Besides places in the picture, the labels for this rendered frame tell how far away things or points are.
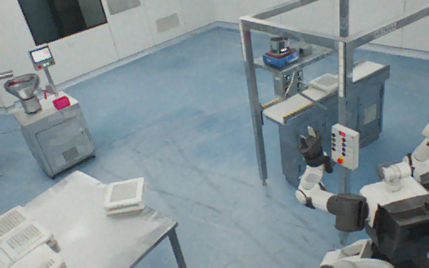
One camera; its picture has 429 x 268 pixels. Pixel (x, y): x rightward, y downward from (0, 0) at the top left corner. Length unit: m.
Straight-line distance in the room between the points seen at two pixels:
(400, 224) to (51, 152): 3.73
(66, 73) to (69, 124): 2.98
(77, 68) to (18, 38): 1.12
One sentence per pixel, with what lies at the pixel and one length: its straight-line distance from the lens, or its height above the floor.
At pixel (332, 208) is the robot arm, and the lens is 1.78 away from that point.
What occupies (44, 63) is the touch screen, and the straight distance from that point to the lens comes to 4.71.
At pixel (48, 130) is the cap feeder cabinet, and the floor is 0.60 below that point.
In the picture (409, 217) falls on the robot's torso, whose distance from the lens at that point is 1.72.
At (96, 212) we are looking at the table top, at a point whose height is 0.82.
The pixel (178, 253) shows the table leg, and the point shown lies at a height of 0.57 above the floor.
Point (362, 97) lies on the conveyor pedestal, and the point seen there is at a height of 0.61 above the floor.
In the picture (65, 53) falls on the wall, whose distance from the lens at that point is 7.37.
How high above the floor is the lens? 2.38
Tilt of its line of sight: 30 degrees down
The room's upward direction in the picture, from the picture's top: 11 degrees counter-clockwise
